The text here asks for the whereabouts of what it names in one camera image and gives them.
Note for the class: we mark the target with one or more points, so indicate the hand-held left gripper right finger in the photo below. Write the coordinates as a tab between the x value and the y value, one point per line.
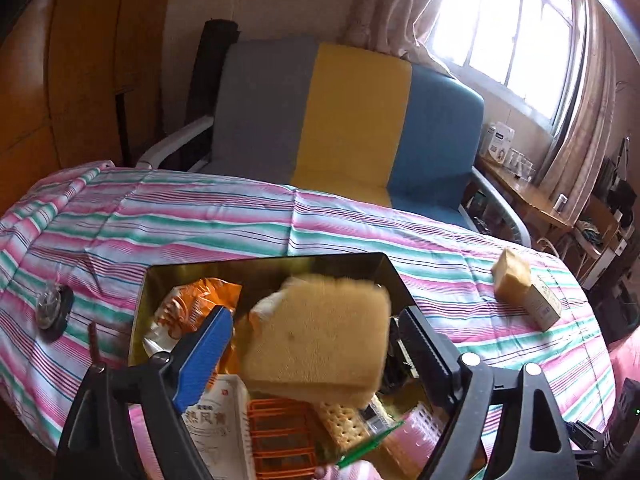
427	355

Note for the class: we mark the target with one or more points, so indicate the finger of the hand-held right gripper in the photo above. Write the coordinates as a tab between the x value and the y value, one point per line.
590	435

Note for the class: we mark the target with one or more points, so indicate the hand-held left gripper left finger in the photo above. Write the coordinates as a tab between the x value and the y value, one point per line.
205	360

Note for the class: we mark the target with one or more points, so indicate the orange white snack packet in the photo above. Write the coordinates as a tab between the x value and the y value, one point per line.
185	310

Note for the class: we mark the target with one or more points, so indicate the white medicine box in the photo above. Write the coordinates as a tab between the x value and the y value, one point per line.
222	430

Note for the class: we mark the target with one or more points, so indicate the yellow sponge block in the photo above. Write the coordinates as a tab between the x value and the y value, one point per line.
315	340
510	272

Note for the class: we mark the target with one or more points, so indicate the gold metal tin box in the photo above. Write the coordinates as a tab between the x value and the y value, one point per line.
320	265

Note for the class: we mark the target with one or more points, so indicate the pink plastic basket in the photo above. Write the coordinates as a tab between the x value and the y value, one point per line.
417	427

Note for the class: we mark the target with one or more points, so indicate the orange plastic basket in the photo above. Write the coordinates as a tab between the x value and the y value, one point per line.
280	404

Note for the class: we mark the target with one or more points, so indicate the cracker packet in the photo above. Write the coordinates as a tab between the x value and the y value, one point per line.
342	425

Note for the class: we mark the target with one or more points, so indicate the green pen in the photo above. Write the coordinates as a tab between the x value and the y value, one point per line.
367	449

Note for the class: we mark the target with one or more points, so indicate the brown stick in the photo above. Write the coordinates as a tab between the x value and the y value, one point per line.
94	342

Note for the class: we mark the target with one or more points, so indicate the small cardboard box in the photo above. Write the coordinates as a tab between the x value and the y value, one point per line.
545	307

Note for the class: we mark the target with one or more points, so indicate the striped pink green cloth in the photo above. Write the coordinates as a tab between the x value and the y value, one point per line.
200	220

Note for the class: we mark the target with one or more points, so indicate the black round object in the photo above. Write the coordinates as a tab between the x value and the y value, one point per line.
55	312

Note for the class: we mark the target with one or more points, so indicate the wooden side table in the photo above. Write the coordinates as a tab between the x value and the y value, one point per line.
530	195

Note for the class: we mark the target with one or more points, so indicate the cluttered wooden shelf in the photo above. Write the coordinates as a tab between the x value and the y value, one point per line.
610	210

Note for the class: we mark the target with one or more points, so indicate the small white can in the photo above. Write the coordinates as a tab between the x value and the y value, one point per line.
560	203

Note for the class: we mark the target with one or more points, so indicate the clear glass cup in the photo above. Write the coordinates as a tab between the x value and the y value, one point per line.
512	161
526	169

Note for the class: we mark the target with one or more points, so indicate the white blue carton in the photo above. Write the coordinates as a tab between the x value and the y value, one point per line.
497	142

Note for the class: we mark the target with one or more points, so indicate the grey yellow blue armchair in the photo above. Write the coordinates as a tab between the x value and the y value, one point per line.
350	110

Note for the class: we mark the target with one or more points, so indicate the beige patterned curtain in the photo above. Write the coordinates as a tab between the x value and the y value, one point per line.
585	110
390	5

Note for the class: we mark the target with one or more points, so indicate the brown wooden wardrobe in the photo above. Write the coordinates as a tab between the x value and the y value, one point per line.
75	85

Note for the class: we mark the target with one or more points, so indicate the window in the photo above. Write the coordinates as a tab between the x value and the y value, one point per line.
500	25

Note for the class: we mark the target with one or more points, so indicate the black post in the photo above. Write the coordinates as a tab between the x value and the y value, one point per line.
215	60

